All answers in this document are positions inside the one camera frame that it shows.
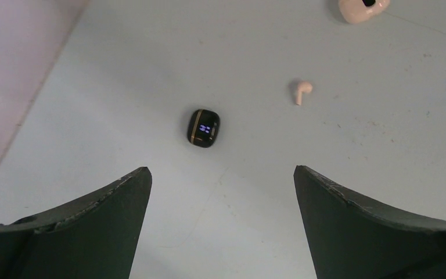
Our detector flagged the black earbud charging case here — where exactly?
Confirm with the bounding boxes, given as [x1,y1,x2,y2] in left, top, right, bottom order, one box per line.
[187,109,221,148]

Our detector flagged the white earbud charging case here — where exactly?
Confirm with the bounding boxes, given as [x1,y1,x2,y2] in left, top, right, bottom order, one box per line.
[338,0,391,24]

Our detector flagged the white earbud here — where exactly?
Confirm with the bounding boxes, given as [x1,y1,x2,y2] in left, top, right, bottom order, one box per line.
[294,81,313,106]

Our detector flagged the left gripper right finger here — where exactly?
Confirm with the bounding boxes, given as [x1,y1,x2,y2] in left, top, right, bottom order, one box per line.
[294,166,446,278]

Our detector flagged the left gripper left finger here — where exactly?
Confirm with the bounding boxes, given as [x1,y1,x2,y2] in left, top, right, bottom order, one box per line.
[0,167,152,278]

